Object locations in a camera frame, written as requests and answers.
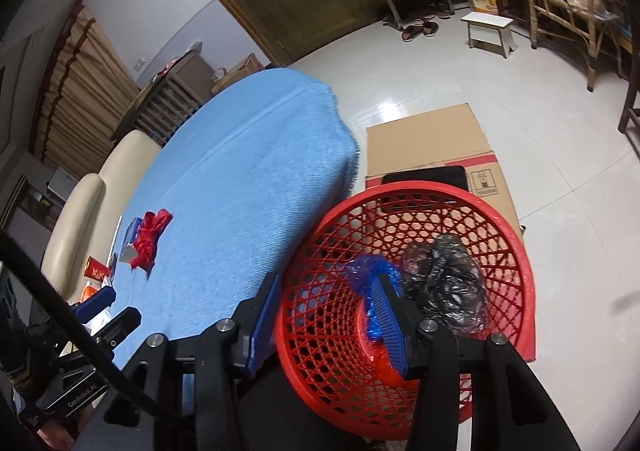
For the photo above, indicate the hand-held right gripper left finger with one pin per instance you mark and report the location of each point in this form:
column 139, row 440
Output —
column 262, row 321

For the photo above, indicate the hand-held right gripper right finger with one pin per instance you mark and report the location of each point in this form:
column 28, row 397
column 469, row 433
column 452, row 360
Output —
column 387, row 326

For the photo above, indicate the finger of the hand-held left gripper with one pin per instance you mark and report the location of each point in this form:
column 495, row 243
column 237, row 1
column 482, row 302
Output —
column 92, row 305
column 117, row 328

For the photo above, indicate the orange-red plastic bag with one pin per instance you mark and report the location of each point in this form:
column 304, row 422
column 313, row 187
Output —
column 382, row 366

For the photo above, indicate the blue plastic bag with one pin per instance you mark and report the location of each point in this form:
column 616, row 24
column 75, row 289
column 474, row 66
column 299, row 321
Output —
column 362, row 273

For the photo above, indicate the large grey-black plastic bag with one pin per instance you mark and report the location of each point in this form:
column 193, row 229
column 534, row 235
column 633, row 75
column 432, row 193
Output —
column 450, row 281

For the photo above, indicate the red plastic basket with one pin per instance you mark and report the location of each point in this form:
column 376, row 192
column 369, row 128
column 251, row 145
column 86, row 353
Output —
column 425, row 188

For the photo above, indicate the person's left hand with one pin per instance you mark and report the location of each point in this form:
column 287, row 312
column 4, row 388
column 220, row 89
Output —
column 55, row 433

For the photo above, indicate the orange and white packet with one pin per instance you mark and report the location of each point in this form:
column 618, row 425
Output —
column 89, row 292

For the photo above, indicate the red box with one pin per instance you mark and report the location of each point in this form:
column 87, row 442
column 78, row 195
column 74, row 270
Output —
column 95, row 268

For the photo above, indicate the white plastic strip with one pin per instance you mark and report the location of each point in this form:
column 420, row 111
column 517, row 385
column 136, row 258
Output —
column 117, row 236

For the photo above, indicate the blue and white carton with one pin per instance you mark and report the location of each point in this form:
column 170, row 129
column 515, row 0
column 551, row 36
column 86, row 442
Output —
column 131, row 236

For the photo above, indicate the dark red plastic bag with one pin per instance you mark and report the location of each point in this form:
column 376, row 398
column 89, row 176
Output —
column 150, row 231

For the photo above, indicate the cream leather sofa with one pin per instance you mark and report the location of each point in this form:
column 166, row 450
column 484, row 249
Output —
column 75, row 211

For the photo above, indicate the white appliance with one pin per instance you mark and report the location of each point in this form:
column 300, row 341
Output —
column 61, row 183

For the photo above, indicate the blue cloth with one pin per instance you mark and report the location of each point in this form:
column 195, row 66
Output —
column 240, row 171

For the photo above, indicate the black tablet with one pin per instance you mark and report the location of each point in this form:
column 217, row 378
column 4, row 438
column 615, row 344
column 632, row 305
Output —
column 425, row 176

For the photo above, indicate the large cardboard box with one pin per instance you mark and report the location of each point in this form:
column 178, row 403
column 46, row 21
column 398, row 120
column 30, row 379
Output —
column 425, row 141

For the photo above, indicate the brown curtain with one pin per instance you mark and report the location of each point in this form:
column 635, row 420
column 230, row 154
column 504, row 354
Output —
column 85, row 96

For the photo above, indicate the small cardboard box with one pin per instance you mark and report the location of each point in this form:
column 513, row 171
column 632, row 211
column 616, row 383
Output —
column 242, row 71

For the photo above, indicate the beige cabinet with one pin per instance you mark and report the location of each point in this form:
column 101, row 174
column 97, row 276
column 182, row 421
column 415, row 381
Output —
column 192, row 73

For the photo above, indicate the dark brown slipper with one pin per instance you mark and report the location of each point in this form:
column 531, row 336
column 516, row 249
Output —
column 430, row 28
column 413, row 34

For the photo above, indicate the white stool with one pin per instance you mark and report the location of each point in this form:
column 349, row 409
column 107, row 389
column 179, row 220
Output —
column 487, row 20

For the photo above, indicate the dark wooden chair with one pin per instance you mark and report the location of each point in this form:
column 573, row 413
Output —
column 631, row 106

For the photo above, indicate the wicker armchair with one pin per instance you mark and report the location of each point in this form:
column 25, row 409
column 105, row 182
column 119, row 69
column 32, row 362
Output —
column 550, row 6

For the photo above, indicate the wooden slatted frame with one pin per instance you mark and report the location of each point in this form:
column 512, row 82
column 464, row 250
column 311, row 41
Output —
column 165, row 106

